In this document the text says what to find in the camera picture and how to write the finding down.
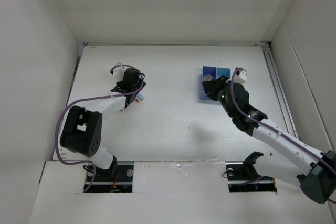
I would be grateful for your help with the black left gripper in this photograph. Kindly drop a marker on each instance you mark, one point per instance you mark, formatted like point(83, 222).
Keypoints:
point(139, 84)

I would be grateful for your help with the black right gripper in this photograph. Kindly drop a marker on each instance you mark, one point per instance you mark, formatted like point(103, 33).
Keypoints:
point(210, 87)

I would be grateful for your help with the pink eraser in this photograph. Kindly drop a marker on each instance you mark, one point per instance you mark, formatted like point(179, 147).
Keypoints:
point(208, 78)

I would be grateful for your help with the light blue correction tape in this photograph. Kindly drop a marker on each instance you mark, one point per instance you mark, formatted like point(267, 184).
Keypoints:
point(140, 97)

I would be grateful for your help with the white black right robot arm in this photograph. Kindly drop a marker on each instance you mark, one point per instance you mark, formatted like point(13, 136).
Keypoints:
point(292, 161)

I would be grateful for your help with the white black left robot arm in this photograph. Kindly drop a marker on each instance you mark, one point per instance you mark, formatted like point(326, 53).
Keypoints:
point(82, 130)

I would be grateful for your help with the purple blue storage bin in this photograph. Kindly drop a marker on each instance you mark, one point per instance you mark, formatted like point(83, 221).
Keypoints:
point(205, 71)

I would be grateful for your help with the light blue storage bin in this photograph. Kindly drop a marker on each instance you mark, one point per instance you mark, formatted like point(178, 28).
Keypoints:
point(223, 72)

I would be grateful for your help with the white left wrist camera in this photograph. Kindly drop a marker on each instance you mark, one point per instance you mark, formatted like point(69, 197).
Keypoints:
point(118, 71)

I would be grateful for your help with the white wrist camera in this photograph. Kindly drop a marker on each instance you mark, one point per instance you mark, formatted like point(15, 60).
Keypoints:
point(239, 76)
point(118, 71)

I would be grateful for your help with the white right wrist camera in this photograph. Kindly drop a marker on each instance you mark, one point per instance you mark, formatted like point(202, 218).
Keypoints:
point(239, 76)

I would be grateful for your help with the aluminium rail right edge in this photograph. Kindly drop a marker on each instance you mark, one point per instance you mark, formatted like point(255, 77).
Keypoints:
point(279, 91)

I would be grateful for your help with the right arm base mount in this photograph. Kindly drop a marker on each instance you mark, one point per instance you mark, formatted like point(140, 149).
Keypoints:
point(242, 177)

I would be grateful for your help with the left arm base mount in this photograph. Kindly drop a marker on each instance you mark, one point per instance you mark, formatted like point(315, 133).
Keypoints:
point(120, 182)

